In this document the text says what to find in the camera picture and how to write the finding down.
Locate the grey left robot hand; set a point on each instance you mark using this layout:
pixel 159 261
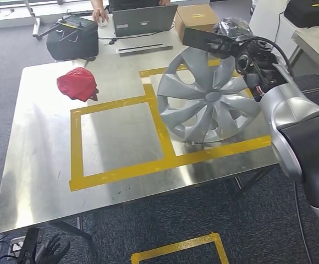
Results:
pixel 52 253

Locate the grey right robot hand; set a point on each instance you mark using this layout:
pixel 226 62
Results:
pixel 233 27

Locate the grey plastic wheel hubcap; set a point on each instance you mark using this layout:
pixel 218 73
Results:
pixel 214 96

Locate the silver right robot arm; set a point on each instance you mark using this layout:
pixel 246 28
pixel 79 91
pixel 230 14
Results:
pixel 299 127

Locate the steel top workbench table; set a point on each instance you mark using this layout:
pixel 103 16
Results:
pixel 316 43
pixel 38 145

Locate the white partition panel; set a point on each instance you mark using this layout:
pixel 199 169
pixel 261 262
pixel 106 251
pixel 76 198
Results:
pixel 267 18

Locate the silver floor socket box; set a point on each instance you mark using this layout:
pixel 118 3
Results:
pixel 15 246

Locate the brown cardboard box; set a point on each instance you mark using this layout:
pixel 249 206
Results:
pixel 195 18

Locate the black carrying case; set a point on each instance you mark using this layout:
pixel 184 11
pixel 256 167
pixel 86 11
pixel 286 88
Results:
pixel 310 12

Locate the grey metal bar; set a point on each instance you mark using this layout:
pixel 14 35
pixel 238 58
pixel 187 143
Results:
pixel 145 49

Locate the grey laptop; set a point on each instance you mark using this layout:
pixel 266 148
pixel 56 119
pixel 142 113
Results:
pixel 144 20

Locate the red crumpled cloth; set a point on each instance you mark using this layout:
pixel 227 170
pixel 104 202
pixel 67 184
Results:
pixel 76 83

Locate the white computer mouse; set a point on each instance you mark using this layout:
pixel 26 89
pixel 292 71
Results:
pixel 102 23

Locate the person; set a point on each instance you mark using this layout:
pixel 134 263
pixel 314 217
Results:
pixel 99 12

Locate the black equipment bag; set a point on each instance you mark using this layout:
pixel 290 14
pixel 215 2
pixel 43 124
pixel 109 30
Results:
pixel 71 45

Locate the black remote controller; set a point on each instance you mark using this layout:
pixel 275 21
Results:
pixel 76 22

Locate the white metal stand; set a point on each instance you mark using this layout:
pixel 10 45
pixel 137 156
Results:
pixel 35 27

